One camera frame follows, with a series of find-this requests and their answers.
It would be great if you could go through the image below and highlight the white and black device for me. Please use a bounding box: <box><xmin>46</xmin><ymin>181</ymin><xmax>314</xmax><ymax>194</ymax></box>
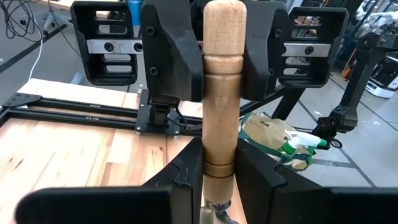
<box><xmin>364</xmin><ymin>51</ymin><xmax>398</xmax><ymax>100</ymax></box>

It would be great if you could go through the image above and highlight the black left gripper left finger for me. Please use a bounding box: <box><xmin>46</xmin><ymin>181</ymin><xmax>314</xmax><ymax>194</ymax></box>
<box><xmin>14</xmin><ymin>137</ymin><xmax>205</xmax><ymax>224</ymax></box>

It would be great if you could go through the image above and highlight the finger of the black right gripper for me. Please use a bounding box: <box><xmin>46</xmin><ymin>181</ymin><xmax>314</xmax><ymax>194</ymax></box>
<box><xmin>241</xmin><ymin>0</ymin><xmax>289</xmax><ymax>101</ymax></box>
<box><xmin>141</xmin><ymin>0</ymin><xmax>203</xmax><ymax>103</ymax></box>

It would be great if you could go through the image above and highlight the chrome garden tool wooden handle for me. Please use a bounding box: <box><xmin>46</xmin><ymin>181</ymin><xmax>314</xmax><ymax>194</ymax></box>
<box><xmin>200</xmin><ymin>0</ymin><xmax>248</xmax><ymax>224</ymax></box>

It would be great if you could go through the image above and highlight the black cable tangle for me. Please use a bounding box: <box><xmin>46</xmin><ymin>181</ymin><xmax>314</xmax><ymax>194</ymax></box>
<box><xmin>0</xmin><ymin>0</ymin><xmax>43</xmax><ymax>43</ymax></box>

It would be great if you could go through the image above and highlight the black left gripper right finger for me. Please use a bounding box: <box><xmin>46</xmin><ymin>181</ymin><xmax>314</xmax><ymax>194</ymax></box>
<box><xmin>236</xmin><ymin>138</ymin><xmax>398</xmax><ymax>224</ymax></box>

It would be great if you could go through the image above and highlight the wooden background table top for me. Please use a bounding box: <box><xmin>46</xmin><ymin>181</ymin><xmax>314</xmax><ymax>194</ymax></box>
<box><xmin>40</xmin><ymin>0</ymin><xmax>121</xmax><ymax>19</ymax></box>

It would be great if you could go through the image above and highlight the beige gardening bag green trim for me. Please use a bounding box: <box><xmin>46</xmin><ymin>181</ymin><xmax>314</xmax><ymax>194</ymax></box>
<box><xmin>238</xmin><ymin>111</ymin><xmax>328</xmax><ymax>172</ymax></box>

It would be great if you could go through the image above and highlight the black jointed stand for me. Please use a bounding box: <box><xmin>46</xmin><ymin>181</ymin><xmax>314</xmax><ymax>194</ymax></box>
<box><xmin>312</xmin><ymin>30</ymin><xmax>398</xmax><ymax>150</ymax></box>

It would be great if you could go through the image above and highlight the white floor cable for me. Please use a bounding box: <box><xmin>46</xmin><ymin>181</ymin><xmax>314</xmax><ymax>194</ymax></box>
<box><xmin>27</xmin><ymin>36</ymin><xmax>45</xmax><ymax>82</ymax></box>

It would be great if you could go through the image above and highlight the black metal frame strut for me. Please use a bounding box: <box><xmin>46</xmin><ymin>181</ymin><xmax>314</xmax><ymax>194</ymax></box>
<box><xmin>239</xmin><ymin>83</ymin><xmax>308</xmax><ymax>121</ymax></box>

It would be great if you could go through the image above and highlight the blue container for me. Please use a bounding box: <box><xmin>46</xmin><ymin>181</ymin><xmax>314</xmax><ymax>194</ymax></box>
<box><xmin>127</xmin><ymin>0</ymin><xmax>143</xmax><ymax>26</ymax></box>

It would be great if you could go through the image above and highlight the grey table leg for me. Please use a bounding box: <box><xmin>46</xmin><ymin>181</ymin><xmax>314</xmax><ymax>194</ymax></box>
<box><xmin>42</xmin><ymin>0</ymin><xmax>75</xmax><ymax>34</ymax></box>

